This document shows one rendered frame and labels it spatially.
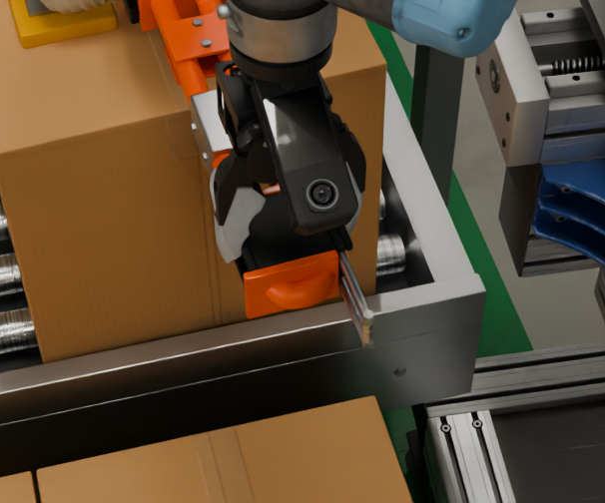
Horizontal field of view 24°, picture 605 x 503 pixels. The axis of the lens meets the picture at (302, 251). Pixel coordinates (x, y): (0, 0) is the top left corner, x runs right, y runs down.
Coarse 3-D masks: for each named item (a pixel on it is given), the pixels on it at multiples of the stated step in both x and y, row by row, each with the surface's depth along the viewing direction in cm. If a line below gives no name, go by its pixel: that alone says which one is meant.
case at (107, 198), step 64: (0, 0) 151; (0, 64) 145; (64, 64) 145; (128, 64) 145; (384, 64) 145; (0, 128) 140; (64, 128) 139; (128, 128) 140; (0, 192) 142; (64, 192) 144; (128, 192) 147; (192, 192) 150; (64, 256) 151; (128, 256) 155; (192, 256) 158; (64, 320) 159; (128, 320) 163; (192, 320) 166
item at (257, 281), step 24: (264, 192) 114; (264, 216) 112; (288, 216) 112; (264, 240) 110; (288, 240) 110; (312, 240) 110; (240, 264) 114; (264, 264) 109; (288, 264) 109; (312, 264) 109; (336, 264) 110; (264, 288) 109; (336, 288) 112; (264, 312) 112
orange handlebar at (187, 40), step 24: (168, 0) 130; (216, 0) 130; (168, 24) 128; (192, 24) 127; (216, 24) 127; (168, 48) 127; (192, 48) 126; (216, 48) 125; (192, 72) 124; (288, 288) 109; (312, 288) 109
